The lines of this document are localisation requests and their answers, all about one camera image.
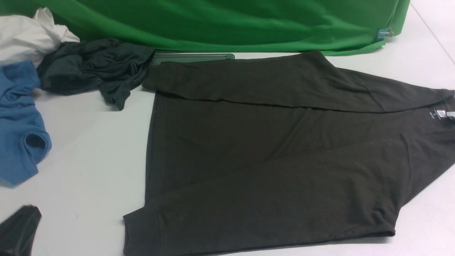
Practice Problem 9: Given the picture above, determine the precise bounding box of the dark gray long-sleeve shirt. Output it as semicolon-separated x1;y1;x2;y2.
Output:
123;51;454;256

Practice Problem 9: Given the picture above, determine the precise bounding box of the black cloth at corner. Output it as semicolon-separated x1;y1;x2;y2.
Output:
0;205;41;256

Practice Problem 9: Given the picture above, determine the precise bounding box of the dark teal crumpled shirt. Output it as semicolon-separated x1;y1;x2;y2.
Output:
37;38;155;111

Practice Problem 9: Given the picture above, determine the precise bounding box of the green backdrop cloth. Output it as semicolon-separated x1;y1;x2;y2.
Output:
1;0;410;56

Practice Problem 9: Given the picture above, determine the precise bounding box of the blue crumpled shirt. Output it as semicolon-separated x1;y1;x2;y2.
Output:
0;60;52;187

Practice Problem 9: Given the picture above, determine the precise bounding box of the white crumpled shirt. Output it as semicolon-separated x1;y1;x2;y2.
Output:
0;7;80;68

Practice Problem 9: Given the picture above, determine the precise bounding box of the blue binder clip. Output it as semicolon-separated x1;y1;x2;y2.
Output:
376;27;394;42

